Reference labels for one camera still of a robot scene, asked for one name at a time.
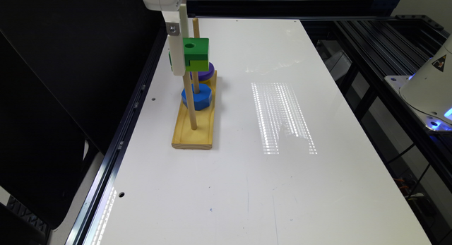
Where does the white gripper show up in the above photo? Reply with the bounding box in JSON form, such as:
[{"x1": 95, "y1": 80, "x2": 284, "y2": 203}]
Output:
[{"x1": 143, "y1": 0, "x2": 189, "y2": 76}]

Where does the green wooden block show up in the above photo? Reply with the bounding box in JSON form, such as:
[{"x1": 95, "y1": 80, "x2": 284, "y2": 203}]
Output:
[{"x1": 183, "y1": 38, "x2": 209, "y2": 72}]

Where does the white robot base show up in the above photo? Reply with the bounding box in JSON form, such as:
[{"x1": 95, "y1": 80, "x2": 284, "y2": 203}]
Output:
[{"x1": 385, "y1": 38, "x2": 451, "y2": 133}]

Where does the purple round block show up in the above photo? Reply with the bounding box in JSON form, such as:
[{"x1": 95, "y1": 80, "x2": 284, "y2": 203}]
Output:
[{"x1": 190, "y1": 60, "x2": 215, "y2": 81}]

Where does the blue octagon block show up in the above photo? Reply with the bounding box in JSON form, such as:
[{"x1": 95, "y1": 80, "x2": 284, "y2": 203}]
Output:
[{"x1": 193, "y1": 83, "x2": 213, "y2": 111}]

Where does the back wooden peg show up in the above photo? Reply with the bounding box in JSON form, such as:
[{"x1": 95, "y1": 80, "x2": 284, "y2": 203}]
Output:
[{"x1": 192, "y1": 18, "x2": 201, "y2": 38}]

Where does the wooden peg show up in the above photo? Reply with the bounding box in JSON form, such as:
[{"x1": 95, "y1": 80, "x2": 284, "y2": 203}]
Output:
[
  {"x1": 192, "y1": 18, "x2": 201, "y2": 38},
  {"x1": 183, "y1": 71, "x2": 197, "y2": 130},
  {"x1": 191, "y1": 71, "x2": 200, "y2": 94}
]

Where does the middle wooden peg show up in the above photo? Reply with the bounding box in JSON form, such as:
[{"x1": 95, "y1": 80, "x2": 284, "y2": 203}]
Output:
[{"x1": 191, "y1": 71, "x2": 200, "y2": 94}]

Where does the front wooden peg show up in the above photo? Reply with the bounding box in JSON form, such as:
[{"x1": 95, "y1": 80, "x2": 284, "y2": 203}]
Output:
[{"x1": 183, "y1": 71, "x2": 197, "y2": 130}]

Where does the black monitor panel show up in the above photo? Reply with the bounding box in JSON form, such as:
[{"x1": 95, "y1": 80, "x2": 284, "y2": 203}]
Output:
[{"x1": 1, "y1": 0, "x2": 162, "y2": 229}]

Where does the wooden peg board base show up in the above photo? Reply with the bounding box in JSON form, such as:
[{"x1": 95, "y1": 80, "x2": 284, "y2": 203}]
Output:
[{"x1": 171, "y1": 70, "x2": 218, "y2": 150}]

